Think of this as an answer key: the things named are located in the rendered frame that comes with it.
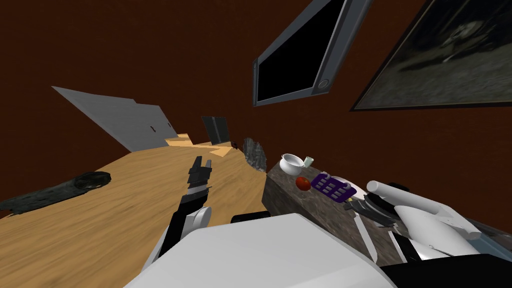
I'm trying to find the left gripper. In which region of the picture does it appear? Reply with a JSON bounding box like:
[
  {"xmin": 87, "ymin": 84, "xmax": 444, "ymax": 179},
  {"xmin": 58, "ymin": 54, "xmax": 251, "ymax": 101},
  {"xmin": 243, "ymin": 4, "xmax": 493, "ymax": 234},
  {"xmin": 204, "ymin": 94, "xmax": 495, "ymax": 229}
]
[{"xmin": 187, "ymin": 155, "xmax": 213, "ymax": 190}]

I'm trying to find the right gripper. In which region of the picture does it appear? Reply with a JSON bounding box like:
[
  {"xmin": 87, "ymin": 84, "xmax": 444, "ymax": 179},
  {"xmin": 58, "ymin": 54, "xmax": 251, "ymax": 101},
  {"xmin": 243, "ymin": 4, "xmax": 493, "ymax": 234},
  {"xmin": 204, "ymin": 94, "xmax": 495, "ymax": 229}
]
[{"xmin": 343, "ymin": 194, "xmax": 409, "ymax": 265}]

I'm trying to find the dark grey flat box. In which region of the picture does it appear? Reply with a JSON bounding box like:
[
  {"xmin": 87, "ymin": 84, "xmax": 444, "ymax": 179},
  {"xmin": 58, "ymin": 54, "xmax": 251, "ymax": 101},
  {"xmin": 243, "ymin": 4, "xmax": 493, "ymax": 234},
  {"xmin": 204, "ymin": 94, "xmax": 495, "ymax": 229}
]
[{"xmin": 200, "ymin": 115, "xmax": 231, "ymax": 146}]

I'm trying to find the grey rough rock shape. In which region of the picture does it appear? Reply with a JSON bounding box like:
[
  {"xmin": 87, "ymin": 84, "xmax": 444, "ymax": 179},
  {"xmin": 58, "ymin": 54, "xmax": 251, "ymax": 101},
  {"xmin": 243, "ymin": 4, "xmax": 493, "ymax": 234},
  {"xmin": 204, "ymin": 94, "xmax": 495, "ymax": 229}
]
[{"xmin": 242, "ymin": 137, "xmax": 269, "ymax": 174}]

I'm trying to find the dark marble table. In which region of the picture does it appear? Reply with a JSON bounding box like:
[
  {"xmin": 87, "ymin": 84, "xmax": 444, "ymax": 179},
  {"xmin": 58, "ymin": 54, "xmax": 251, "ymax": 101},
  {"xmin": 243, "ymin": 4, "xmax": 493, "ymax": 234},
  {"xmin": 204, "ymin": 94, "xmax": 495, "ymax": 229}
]
[{"xmin": 261, "ymin": 159, "xmax": 512, "ymax": 268}]

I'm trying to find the purple dish rack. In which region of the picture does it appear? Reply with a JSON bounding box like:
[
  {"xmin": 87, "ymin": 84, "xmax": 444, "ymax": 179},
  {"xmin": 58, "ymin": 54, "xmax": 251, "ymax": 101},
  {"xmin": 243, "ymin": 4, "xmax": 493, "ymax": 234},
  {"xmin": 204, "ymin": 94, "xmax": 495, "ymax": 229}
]
[{"xmin": 310, "ymin": 171, "xmax": 358, "ymax": 205}]

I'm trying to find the white pot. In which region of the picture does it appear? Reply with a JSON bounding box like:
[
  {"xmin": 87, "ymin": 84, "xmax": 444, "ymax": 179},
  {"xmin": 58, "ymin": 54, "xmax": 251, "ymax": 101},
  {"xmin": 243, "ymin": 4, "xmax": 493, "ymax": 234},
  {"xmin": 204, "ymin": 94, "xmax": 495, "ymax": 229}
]
[{"xmin": 279, "ymin": 153, "xmax": 306, "ymax": 177}]

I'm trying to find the grey cupboard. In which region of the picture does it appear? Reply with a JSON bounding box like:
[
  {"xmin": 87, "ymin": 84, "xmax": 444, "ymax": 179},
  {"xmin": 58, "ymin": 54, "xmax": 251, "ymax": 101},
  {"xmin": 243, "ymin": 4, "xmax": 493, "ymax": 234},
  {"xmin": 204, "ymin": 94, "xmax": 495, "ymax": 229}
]
[{"xmin": 51, "ymin": 85, "xmax": 179, "ymax": 153}]

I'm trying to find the red apple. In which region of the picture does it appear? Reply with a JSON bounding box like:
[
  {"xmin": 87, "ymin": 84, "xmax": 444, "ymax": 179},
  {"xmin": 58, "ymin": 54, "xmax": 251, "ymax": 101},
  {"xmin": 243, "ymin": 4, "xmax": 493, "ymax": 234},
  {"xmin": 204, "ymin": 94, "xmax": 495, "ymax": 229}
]
[{"xmin": 295, "ymin": 176, "xmax": 313, "ymax": 193}]

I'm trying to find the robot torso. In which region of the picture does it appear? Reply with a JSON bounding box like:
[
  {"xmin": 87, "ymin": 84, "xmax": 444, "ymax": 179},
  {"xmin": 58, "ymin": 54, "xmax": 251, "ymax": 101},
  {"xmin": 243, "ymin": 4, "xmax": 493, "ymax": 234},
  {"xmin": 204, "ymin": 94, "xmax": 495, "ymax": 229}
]
[{"xmin": 123, "ymin": 211, "xmax": 399, "ymax": 288}]

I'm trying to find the black rough log shape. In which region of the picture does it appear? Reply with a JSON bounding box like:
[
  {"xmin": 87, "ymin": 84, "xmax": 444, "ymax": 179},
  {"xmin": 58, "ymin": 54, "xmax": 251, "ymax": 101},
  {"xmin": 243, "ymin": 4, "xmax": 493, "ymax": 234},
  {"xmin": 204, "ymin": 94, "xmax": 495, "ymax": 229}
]
[{"xmin": 0, "ymin": 170, "xmax": 113, "ymax": 217}]

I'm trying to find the grey framed wall television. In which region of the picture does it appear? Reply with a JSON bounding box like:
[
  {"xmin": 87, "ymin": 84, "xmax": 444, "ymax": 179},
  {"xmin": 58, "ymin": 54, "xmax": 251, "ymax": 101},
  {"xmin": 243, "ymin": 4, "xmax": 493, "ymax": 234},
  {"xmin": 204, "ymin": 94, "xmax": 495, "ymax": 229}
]
[{"xmin": 252, "ymin": 0, "xmax": 375, "ymax": 108}]

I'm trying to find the dark framed wall picture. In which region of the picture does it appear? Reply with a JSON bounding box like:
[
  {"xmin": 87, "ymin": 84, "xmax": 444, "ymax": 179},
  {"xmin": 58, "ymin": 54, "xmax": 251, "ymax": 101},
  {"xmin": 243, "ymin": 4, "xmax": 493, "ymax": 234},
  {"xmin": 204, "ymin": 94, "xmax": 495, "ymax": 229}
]
[{"xmin": 349, "ymin": 0, "xmax": 512, "ymax": 113}]

